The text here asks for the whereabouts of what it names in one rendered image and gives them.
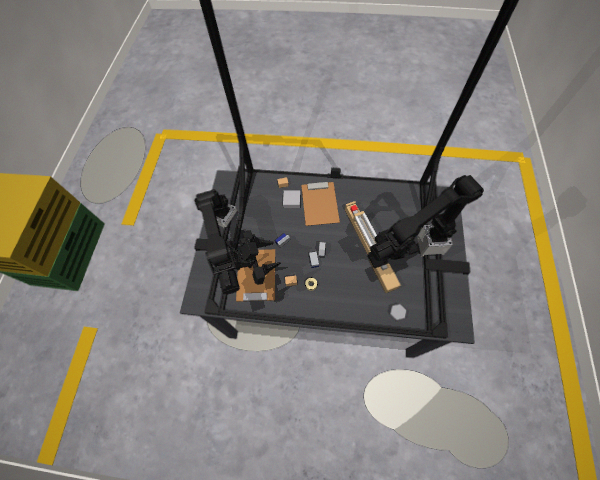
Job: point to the cream roll of tape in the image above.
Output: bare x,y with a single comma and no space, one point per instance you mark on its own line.
311,280

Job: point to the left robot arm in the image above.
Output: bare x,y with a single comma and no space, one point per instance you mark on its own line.
466,190

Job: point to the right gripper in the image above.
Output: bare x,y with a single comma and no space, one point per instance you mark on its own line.
258,273

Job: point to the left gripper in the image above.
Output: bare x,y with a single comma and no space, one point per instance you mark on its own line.
412,248

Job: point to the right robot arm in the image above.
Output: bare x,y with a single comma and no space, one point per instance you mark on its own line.
218,252

